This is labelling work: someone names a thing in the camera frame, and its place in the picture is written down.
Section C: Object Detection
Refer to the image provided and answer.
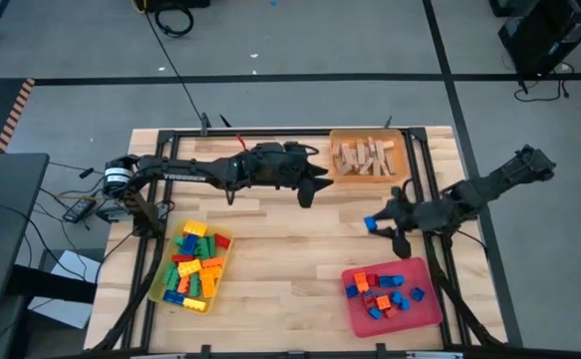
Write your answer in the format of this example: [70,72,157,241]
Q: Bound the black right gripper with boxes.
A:
[372,196,443,260]

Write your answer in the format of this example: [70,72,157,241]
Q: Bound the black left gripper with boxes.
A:
[249,142,335,209]

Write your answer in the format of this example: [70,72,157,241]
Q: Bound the peach plastic bin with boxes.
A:
[328,129,410,185]

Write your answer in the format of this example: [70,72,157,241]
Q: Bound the pink plastic bin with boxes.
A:
[340,256,444,339]

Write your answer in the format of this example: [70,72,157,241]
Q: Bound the yellow plastic bin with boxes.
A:
[146,218,236,316]

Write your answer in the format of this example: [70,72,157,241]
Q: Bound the black power adapter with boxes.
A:
[62,197,98,224]

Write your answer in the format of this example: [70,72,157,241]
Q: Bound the black equipment case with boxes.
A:
[497,0,581,81]

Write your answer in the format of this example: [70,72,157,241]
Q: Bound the dark desk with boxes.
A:
[0,153,51,306]

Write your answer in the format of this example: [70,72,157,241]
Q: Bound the black looped cable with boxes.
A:
[284,142,321,157]

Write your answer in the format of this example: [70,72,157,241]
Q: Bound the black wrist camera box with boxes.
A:
[389,184,411,203]

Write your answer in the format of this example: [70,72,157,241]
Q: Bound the black frame rail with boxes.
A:
[404,130,470,348]
[120,130,179,350]

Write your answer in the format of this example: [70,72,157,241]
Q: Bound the black frame strut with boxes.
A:
[93,266,159,350]
[434,268,503,348]

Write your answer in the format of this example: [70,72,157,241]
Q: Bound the long black floor cable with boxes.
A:
[143,9,206,129]

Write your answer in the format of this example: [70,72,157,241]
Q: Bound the black power cables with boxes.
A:
[512,62,576,104]

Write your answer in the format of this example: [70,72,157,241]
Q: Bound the black coiled cable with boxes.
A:
[153,4,195,39]

